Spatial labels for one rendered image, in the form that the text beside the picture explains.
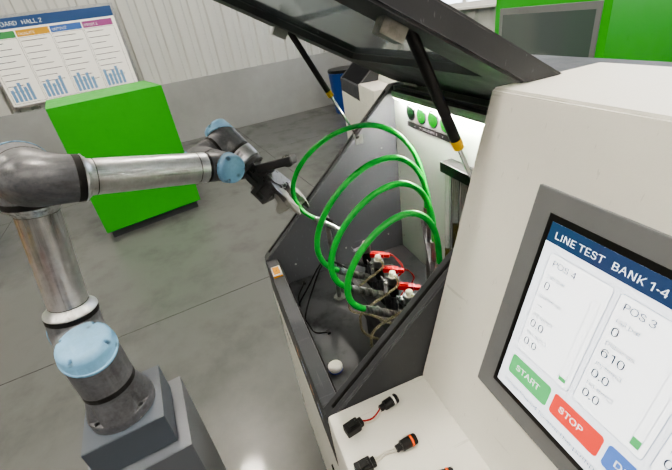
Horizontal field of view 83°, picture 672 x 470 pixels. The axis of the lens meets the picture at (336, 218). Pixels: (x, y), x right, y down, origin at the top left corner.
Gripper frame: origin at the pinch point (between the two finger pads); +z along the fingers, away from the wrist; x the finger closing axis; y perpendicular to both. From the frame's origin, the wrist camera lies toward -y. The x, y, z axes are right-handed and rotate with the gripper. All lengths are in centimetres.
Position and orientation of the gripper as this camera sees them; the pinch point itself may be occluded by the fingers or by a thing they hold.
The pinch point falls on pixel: (303, 206)
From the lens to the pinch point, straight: 110.1
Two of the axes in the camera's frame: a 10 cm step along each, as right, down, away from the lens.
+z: 7.1, 7.1, 0.0
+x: -2.9, 2.9, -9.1
